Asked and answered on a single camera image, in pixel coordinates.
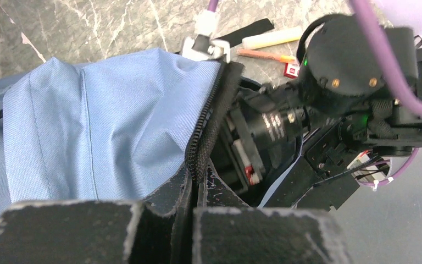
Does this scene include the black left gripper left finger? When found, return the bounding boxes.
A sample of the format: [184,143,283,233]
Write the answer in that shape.
[0,167,192,263]

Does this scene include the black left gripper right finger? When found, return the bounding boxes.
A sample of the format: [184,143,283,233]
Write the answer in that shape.
[191,165,351,263]

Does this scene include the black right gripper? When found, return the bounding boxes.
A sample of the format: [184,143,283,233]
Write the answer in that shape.
[218,81,306,194]

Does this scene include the blue backpack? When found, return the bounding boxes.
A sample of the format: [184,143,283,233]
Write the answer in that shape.
[0,48,242,215]

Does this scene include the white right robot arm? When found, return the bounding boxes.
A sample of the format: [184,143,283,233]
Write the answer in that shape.
[211,14,422,210]

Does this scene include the red white eraser box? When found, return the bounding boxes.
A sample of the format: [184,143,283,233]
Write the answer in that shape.
[284,63,300,79]

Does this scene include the yellow highlighter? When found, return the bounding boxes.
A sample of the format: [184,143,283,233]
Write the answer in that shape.
[242,26,303,50]

